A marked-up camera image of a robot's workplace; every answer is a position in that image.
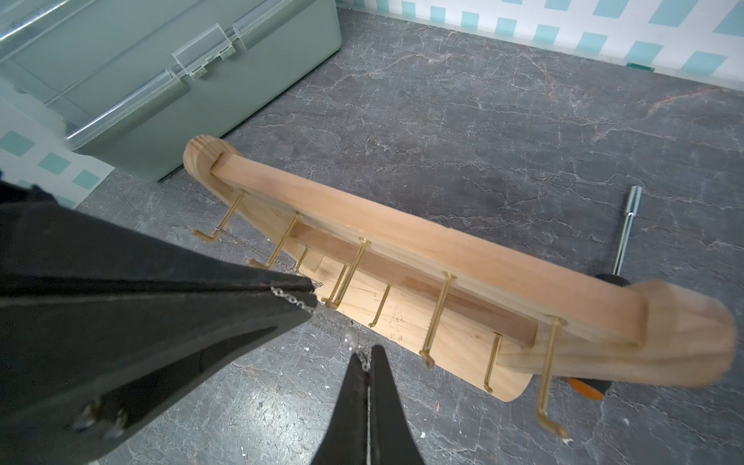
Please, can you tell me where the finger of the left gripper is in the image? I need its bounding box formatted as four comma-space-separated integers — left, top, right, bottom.
1, 182, 315, 296
1, 291, 309, 464

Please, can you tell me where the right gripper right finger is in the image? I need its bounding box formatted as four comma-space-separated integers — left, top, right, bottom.
368, 345, 424, 465

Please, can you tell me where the silver chain necklace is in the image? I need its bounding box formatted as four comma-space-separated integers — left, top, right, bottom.
214, 229, 373, 373

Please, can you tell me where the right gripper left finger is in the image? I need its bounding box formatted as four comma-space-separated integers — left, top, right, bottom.
311, 354, 368, 465

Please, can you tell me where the wooden jewelry display stand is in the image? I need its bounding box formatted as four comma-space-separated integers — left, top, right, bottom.
183, 136, 737, 438

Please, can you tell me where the orange black screwdriver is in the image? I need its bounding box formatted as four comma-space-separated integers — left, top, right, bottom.
568, 185, 642, 401

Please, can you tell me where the translucent green storage box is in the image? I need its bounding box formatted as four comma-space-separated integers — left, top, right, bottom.
1, 0, 342, 181

